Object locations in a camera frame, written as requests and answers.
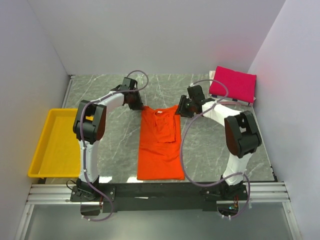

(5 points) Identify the orange t shirt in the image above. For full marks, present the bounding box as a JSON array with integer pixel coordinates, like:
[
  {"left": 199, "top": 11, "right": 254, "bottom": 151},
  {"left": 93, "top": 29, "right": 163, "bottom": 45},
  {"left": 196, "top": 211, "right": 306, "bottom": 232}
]
[{"left": 137, "top": 105, "right": 185, "bottom": 181}]

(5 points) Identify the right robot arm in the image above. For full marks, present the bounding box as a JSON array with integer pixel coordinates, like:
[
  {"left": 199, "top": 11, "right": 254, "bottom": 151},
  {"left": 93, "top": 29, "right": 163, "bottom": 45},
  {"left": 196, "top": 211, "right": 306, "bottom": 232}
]
[{"left": 175, "top": 85, "right": 262, "bottom": 200}]

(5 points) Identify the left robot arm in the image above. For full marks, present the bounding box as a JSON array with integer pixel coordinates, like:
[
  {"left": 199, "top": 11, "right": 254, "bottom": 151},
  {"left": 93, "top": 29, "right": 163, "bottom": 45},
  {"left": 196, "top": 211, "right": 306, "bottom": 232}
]
[{"left": 73, "top": 76, "right": 143, "bottom": 201}]

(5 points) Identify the folded magenta t shirt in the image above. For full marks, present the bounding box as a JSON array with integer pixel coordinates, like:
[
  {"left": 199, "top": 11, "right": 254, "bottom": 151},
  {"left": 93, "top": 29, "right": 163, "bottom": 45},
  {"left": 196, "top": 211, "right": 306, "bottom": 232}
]
[{"left": 213, "top": 66, "right": 257, "bottom": 103}]

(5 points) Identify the yellow plastic tray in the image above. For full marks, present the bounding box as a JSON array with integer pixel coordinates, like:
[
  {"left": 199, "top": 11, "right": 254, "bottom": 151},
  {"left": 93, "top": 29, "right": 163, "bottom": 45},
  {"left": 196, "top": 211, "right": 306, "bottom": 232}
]
[{"left": 27, "top": 108, "right": 81, "bottom": 178}]

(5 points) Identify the black base beam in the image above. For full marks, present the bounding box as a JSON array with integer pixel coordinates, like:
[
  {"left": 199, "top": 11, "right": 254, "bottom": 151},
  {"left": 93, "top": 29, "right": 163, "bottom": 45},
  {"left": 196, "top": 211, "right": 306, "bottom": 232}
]
[{"left": 70, "top": 182, "right": 248, "bottom": 213}]

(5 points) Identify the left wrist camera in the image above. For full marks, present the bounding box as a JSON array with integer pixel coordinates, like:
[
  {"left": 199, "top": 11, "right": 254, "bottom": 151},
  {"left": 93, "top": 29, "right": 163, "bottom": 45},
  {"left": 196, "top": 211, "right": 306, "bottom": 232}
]
[{"left": 120, "top": 77, "right": 138, "bottom": 91}]

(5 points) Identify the aluminium frame rail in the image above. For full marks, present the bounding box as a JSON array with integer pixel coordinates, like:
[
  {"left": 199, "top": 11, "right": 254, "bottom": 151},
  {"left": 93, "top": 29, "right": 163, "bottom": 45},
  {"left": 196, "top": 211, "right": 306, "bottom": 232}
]
[{"left": 26, "top": 182, "right": 291, "bottom": 205}]

